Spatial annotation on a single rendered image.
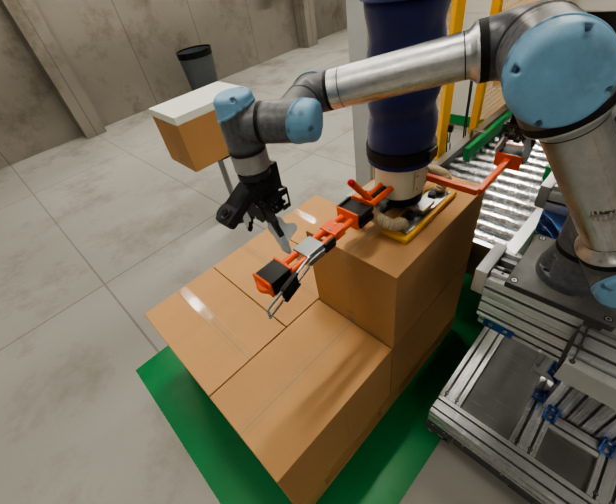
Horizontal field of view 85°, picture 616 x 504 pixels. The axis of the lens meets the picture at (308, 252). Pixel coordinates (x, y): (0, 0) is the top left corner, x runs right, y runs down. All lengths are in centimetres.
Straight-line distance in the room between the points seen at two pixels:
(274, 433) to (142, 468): 95
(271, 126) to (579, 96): 43
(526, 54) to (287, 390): 116
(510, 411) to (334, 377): 77
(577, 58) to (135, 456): 212
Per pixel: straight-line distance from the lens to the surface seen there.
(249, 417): 133
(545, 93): 54
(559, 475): 170
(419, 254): 114
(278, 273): 90
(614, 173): 66
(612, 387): 100
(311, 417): 128
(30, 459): 248
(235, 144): 67
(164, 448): 206
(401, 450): 180
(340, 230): 101
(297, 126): 61
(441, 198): 134
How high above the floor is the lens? 173
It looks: 42 degrees down
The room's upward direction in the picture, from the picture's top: 11 degrees counter-clockwise
